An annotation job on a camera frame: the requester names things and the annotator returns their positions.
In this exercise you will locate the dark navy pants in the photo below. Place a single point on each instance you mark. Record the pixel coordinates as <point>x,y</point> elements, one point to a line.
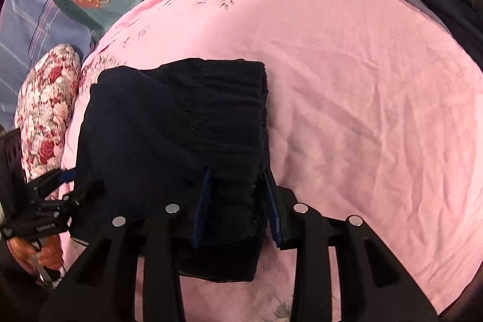
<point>169,141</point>

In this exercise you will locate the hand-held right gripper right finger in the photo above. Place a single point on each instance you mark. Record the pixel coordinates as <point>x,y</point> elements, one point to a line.
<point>274,209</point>

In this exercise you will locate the pink floral bedsheet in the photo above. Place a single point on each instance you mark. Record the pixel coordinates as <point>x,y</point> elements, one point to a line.
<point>358,99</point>

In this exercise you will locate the blue plaid cloth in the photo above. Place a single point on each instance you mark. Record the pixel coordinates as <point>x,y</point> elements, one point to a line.
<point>34,35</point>

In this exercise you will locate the person's left hand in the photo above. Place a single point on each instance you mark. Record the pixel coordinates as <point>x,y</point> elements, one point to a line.
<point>49,254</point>

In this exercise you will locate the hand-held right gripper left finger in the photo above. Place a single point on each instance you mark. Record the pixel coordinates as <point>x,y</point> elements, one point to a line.
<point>202,209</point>

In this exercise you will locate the rose-patterned floral pillow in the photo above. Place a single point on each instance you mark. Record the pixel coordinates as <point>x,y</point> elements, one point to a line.
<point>47,103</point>

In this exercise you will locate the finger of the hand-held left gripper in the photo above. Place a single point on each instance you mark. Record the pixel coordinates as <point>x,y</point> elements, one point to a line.
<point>71,197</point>
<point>60,178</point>

